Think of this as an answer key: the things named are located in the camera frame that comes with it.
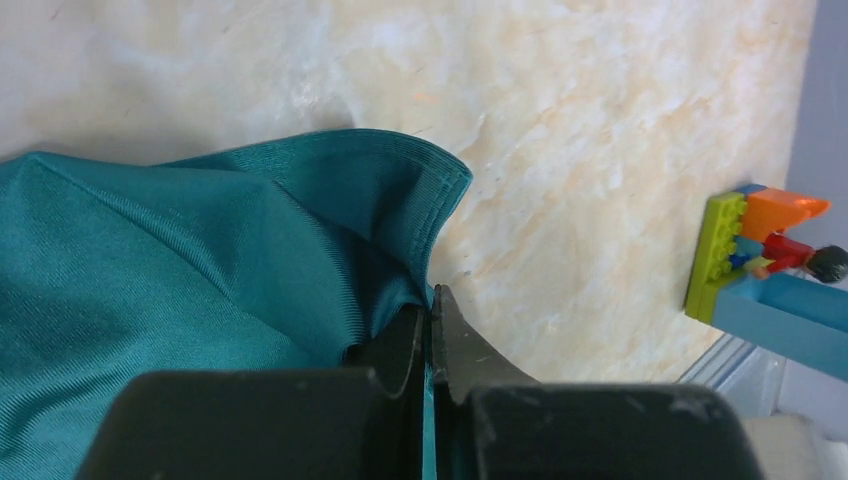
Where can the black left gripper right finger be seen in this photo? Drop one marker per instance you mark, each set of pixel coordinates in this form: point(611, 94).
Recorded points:
point(493, 421)

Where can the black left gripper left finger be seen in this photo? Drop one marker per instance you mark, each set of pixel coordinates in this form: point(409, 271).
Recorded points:
point(361, 420)

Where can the teal cloth napkin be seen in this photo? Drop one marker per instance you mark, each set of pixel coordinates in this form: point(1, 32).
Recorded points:
point(282, 254)

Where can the blue toy brick structure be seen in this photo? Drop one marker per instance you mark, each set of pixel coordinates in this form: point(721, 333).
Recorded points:
point(789, 313)

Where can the red toy figure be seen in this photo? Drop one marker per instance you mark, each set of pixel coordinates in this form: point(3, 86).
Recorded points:
point(827, 264)

